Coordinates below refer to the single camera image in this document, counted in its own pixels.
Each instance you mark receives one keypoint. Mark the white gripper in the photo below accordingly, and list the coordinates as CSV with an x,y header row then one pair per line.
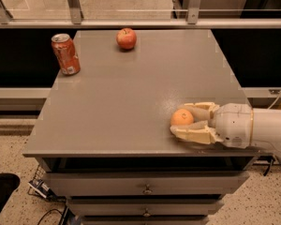
x,y
234,124

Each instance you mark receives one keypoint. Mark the orange fruit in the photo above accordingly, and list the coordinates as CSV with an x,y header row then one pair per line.
x,y
181,117

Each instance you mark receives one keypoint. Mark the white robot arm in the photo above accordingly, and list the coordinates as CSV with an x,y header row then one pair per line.
x,y
266,130

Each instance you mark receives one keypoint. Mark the red coke can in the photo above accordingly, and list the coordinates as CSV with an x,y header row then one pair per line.
x,y
65,52

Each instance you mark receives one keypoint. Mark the grey drawer cabinet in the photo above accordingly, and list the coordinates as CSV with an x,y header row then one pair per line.
x,y
114,115

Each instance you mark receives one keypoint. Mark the red apple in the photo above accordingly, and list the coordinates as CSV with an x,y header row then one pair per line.
x,y
126,38

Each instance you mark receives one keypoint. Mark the top grey drawer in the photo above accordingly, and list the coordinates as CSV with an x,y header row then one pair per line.
x,y
144,183

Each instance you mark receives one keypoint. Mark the grey drawer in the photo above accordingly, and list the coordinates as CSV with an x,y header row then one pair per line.
x,y
144,183
146,207
180,220

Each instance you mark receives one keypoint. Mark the bottom grey drawer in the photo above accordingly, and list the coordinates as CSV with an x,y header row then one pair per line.
x,y
180,220

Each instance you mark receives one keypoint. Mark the middle grey drawer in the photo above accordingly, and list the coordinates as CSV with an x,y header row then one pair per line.
x,y
146,207

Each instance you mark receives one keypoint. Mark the black chair seat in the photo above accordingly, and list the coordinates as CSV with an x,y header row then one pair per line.
x,y
8,183

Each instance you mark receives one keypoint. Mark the metal glass railing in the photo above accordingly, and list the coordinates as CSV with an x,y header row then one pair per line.
x,y
195,14

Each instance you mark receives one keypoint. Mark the wire basket on floor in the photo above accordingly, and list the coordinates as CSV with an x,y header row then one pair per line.
x,y
38,187

